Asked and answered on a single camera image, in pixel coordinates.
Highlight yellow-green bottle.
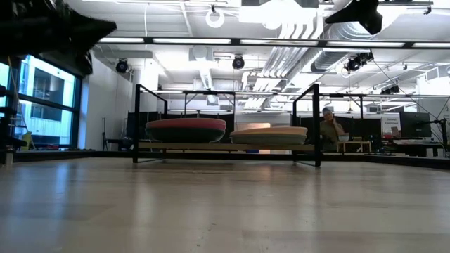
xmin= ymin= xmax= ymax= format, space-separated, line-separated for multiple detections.
xmin=20 ymin=131 xmax=35 ymax=152

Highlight black background rig frame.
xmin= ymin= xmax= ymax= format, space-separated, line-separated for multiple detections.
xmin=181 ymin=90 xmax=237 ymax=120

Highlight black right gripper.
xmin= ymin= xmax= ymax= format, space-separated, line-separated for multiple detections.
xmin=325 ymin=0 xmax=384 ymax=35

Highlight black window frame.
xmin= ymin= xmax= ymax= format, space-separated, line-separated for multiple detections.
xmin=0 ymin=52 xmax=84 ymax=150

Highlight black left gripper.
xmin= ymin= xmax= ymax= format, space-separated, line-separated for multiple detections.
xmin=34 ymin=0 xmax=117 ymax=77

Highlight black jointed stand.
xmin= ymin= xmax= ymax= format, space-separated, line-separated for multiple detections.
xmin=416 ymin=117 xmax=449 ymax=152

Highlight person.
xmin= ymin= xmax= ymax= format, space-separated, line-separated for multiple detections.
xmin=319 ymin=107 xmax=347 ymax=153

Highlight silver ventilation duct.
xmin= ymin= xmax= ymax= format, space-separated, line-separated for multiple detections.
xmin=310 ymin=48 xmax=352 ymax=74

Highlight white ceiling ring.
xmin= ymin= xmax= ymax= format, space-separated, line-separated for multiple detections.
xmin=205 ymin=8 xmax=226 ymax=30

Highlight black computer monitor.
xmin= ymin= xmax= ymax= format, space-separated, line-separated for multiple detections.
xmin=399 ymin=112 xmax=432 ymax=138

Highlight white sign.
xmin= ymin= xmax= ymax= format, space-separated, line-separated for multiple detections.
xmin=382 ymin=115 xmax=402 ymax=136

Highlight small wooden stand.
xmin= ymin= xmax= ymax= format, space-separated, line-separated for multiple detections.
xmin=336 ymin=141 xmax=373 ymax=153

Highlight sage green plate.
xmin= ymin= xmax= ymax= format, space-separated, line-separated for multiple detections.
xmin=231 ymin=134 xmax=308 ymax=145

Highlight dark green plate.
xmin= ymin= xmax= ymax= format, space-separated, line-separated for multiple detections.
xmin=146 ymin=126 xmax=226 ymax=144

